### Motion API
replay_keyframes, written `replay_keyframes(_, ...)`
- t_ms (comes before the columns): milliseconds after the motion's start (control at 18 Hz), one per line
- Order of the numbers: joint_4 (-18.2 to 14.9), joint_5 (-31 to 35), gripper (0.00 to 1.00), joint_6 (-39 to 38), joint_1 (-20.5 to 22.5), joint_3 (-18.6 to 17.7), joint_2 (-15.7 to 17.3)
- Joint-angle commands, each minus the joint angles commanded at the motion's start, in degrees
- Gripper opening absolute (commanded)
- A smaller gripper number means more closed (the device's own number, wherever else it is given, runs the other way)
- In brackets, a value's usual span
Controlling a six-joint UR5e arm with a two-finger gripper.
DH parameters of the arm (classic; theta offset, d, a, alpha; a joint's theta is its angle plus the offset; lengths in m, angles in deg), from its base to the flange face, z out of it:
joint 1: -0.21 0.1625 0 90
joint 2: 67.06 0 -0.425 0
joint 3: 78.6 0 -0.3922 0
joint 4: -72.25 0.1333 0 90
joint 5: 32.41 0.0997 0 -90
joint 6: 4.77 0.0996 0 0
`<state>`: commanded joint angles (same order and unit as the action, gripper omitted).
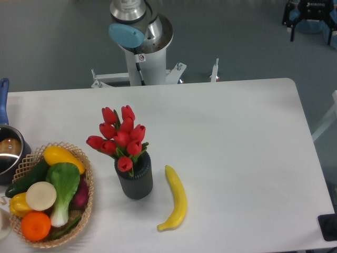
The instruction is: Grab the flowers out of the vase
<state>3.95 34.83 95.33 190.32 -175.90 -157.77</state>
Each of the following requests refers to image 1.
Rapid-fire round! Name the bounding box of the yellow bell pepper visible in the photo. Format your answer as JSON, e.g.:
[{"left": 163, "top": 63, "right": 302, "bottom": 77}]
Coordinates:
[{"left": 9, "top": 192, "right": 33, "bottom": 217}]

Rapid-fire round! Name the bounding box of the garlic clove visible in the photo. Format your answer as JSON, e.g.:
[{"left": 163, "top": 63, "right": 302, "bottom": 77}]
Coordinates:
[{"left": 0, "top": 197, "right": 7, "bottom": 206}]

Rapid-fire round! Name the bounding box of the green bok choy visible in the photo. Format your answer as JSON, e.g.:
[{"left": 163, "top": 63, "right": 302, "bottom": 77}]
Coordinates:
[{"left": 46, "top": 162, "right": 80, "bottom": 227}]

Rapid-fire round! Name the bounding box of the red tulip bouquet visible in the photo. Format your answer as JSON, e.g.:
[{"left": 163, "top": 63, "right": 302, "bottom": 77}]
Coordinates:
[{"left": 86, "top": 105, "right": 148, "bottom": 178}]

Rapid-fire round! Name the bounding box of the yellow squash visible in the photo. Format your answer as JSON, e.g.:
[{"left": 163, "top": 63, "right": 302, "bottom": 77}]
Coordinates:
[{"left": 43, "top": 146, "right": 86, "bottom": 174}]

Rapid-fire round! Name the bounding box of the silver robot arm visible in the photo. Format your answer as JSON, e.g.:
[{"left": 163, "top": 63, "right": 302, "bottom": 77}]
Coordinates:
[{"left": 108, "top": 1, "right": 336, "bottom": 50}]

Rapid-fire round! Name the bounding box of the green chili pepper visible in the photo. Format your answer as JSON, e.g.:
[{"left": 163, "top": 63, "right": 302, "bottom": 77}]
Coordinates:
[{"left": 49, "top": 216, "right": 82, "bottom": 240}]

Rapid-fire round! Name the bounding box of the purple red onion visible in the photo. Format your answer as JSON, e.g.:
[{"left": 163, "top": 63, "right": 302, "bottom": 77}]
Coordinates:
[{"left": 72, "top": 178, "right": 89, "bottom": 208}]

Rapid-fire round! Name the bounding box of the blue bag background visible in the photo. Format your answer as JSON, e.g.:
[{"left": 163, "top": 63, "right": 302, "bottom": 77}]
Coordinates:
[{"left": 287, "top": 1, "right": 336, "bottom": 48}]

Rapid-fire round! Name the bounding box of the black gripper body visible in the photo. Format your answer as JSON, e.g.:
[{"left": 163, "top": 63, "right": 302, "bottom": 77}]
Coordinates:
[{"left": 299, "top": 0, "right": 332, "bottom": 21}]

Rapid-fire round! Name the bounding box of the blue handled saucepan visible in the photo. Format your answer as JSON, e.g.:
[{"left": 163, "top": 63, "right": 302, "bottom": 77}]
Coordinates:
[{"left": 1, "top": 78, "right": 31, "bottom": 185}]

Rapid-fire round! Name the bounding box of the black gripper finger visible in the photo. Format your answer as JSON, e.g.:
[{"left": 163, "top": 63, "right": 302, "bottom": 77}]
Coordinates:
[
  {"left": 282, "top": 2, "right": 305, "bottom": 42},
  {"left": 325, "top": 10, "right": 336, "bottom": 45}
]

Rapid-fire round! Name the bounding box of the dark grey ribbed vase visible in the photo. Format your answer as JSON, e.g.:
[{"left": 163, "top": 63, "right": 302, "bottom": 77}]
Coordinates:
[{"left": 114, "top": 151, "right": 153, "bottom": 200}]

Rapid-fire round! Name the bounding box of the orange fruit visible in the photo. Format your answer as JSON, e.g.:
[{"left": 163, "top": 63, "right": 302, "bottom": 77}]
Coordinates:
[{"left": 21, "top": 211, "right": 51, "bottom": 241}]

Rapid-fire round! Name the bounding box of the dark green cucumber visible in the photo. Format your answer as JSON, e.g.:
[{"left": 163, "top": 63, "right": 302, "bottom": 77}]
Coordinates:
[{"left": 5, "top": 159, "right": 49, "bottom": 198}]

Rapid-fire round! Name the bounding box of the yellow banana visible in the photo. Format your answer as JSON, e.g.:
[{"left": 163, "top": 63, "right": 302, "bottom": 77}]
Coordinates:
[{"left": 157, "top": 165, "right": 187, "bottom": 232}]

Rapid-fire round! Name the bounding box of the white frame right edge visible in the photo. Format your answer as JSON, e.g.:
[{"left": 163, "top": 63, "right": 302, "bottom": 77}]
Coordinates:
[{"left": 311, "top": 90, "right": 336, "bottom": 142}]

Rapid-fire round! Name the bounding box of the black device at table edge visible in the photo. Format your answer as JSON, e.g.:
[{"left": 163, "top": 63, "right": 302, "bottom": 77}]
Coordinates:
[{"left": 318, "top": 213, "right": 336, "bottom": 241}]

